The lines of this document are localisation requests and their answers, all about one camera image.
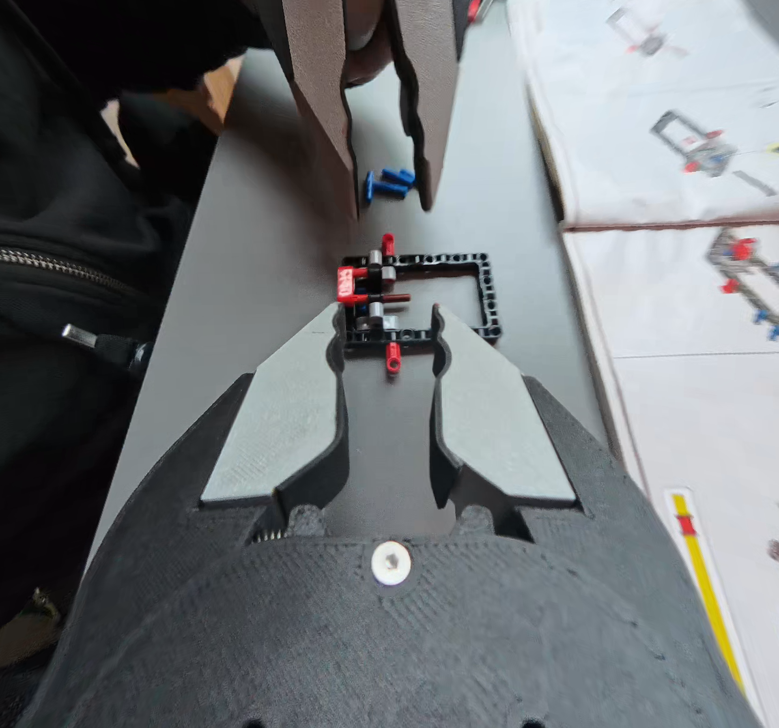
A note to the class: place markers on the person's left hand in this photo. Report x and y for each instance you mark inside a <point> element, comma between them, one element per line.
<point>365,22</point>

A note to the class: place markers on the black zip jacket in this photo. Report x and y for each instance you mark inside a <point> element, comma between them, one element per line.
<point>61,192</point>

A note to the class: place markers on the white lego instruction booklet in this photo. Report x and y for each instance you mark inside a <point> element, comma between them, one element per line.
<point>639,101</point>

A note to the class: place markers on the black lego frame assembly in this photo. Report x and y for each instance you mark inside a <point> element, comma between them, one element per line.
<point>490,296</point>

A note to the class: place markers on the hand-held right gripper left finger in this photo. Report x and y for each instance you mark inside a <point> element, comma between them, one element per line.
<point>280,430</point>

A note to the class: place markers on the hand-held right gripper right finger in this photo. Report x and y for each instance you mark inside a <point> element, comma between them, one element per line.
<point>499,436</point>

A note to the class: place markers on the red lego beam piece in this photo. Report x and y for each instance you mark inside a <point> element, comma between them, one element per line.
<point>347,285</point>

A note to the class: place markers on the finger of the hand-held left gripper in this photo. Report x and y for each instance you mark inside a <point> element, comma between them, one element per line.
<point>432,40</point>
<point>316,59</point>

